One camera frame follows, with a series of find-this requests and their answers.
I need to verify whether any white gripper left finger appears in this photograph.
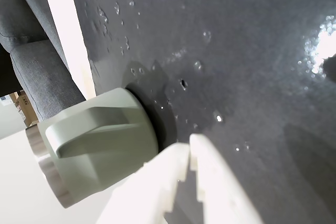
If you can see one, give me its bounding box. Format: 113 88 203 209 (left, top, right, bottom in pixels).
96 142 191 224

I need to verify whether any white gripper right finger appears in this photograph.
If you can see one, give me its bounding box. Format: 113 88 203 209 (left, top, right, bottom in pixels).
189 133 264 224

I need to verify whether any dark grey table mat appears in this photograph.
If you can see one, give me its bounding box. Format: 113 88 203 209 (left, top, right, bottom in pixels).
67 0 336 224

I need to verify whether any brown cardboard box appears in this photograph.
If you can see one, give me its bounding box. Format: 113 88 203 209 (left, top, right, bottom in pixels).
9 90 40 128

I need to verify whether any grey fabric chair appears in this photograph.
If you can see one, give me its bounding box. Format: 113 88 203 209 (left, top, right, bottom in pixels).
0 0 87 123

